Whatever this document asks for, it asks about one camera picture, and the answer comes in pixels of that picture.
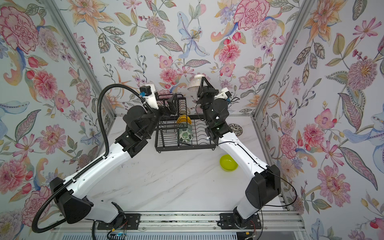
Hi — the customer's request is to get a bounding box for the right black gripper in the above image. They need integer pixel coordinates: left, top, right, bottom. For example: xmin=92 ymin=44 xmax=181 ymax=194
xmin=198 ymin=79 xmax=222 ymax=129

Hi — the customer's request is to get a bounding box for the pink striped ceramic bowl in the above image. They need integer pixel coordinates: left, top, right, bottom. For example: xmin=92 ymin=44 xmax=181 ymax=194
xmin=188 ymin=74 xmax=205 ymax=92

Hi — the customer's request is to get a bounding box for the black wire dish rack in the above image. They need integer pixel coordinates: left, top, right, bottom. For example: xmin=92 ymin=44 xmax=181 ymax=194
xmin=155 ymin=94 xmax=216 ymax=153

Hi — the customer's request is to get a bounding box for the yellow plastic bowl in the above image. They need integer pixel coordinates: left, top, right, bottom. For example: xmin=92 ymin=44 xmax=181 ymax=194
xmin=177 ymin=115 xmax=192 ymax=125

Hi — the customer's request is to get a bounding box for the green leaf pattern bowl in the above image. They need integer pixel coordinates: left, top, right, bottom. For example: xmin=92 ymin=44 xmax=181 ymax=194
xmin=178 ymin=123 xmax=193 ymax=144

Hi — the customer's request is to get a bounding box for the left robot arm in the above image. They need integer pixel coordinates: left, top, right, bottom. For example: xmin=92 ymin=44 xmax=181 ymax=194
xmin=31 ymin=84 xmax=177 ymax=233

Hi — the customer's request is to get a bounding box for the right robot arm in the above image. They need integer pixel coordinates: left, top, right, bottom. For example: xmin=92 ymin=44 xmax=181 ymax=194
xmin=194 ymin=75 xmax=281 ymax=224

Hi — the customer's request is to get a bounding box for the lime green plastic bowl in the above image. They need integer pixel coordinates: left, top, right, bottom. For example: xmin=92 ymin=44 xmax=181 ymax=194
xmin=220 ymin=155 xmax=238 ymax=172

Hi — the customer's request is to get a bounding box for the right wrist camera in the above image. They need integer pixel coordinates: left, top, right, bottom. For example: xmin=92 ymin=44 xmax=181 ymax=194
xmin=214 ymin=88 xmax=232 ymax=102

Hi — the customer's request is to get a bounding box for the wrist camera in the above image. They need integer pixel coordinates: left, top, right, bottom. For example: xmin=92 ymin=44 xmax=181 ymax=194
xmin=140 ymin=84 xmax=159 ymax=110
xmin=214 ymin=88 xmax=232 ymax=102

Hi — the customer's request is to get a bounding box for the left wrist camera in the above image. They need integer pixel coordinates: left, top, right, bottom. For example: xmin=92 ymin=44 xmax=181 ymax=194
xmin=140 ymin=84 xmax=159 ymax=110

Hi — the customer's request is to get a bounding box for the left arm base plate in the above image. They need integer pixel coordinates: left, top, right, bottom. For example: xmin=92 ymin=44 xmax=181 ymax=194
xmin=97 ymin=214 xmax=141 ymax=231

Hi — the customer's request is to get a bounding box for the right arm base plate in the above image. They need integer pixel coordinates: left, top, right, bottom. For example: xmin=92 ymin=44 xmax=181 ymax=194
xmin=217 ymin=213 xmax=262 ymax=230

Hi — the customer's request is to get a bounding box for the aluminium mounting rail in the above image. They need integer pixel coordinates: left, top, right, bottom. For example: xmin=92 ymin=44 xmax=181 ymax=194
xmin=49 ymin=210 xmax=307 ymax=233

